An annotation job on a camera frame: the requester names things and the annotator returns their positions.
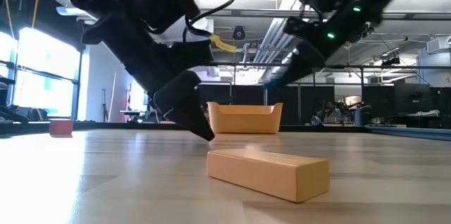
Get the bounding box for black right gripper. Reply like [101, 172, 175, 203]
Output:
[264, 23, 353, 90]

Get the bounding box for yellow plastic bin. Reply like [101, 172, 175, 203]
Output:
[206, 101, 284, 135]

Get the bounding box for yellow-orange rectangular block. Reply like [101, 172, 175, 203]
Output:
[206, 148, 331, 204]

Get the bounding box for dark grey chair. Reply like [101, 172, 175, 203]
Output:
[353, 106, 373, 127]

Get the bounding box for black dome camera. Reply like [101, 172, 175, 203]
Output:
[232, 25, 247, 41]

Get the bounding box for long ceiling light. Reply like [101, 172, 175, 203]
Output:
[56, 5, 99, 17]

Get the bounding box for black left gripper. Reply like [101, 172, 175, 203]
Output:
[82, 12, 216, 142]

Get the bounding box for white air conditioner unit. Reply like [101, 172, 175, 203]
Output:
[425, 36, 451, 55]

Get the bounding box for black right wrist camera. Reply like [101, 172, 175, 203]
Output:
[283, 15, 320, 42]

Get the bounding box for black tripod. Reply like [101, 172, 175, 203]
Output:
[101, 88, 110, 121]

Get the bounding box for yellow hanging cable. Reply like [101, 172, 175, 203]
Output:
[30, 0, 43, 30]

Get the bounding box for black monitor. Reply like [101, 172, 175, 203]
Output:
[393, 82, 435, 116]

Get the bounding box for yellow tape label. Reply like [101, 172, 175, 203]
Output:
[209, 34, 238, 54]

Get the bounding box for bright window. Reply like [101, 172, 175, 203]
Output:
[13, 26, 84, 119]

